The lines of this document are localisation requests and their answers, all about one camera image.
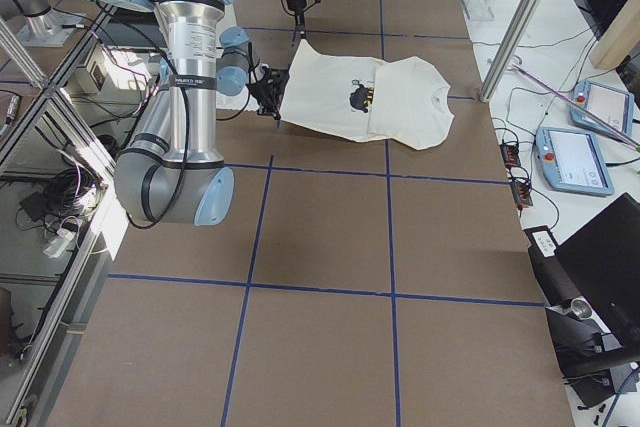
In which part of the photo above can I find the near blue teach pendant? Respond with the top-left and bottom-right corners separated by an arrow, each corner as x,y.
535,127 -> 614,197

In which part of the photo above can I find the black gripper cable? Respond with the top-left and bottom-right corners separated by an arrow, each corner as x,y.
84,0 -> 261,231

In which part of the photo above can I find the silver metal cup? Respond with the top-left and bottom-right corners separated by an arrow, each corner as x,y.
568,298 -> 593,321

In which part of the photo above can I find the far blue teach pendant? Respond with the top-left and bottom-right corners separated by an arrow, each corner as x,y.
572,80 -> 635,136

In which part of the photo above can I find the reacher grabber tool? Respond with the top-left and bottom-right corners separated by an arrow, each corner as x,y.
507,63 -> 639,152

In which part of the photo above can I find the small black relay box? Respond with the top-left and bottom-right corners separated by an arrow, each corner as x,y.
500,143 -> 521,168

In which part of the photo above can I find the clear acrylic rack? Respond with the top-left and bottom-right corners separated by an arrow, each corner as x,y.
461,0 -> 495,21

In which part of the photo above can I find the cream long-sleeve cat shirt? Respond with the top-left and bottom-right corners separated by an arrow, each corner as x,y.
280,40 -> 454,150

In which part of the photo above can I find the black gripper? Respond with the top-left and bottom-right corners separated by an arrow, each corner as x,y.
285,0 -> 307,39
249,66 -> 289,120

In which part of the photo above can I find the aluminium frame post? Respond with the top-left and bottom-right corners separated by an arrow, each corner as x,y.
478,0 -> 541,103

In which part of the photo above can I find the blue teach pendant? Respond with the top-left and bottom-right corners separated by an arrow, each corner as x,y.
535,127 -> 614,197
572,80 -> 635,136

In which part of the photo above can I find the black laptop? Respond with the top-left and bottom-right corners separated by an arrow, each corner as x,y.
556,193 -> 639,345

